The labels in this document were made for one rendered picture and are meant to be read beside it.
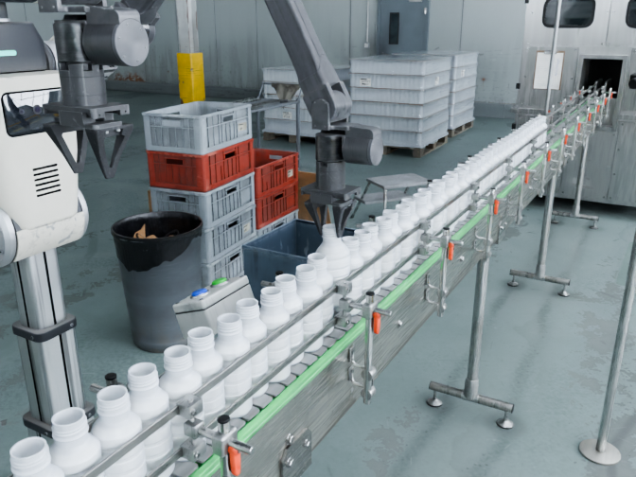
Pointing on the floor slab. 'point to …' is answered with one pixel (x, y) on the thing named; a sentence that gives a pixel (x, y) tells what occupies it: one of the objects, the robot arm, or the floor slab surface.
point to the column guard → (190, 77)
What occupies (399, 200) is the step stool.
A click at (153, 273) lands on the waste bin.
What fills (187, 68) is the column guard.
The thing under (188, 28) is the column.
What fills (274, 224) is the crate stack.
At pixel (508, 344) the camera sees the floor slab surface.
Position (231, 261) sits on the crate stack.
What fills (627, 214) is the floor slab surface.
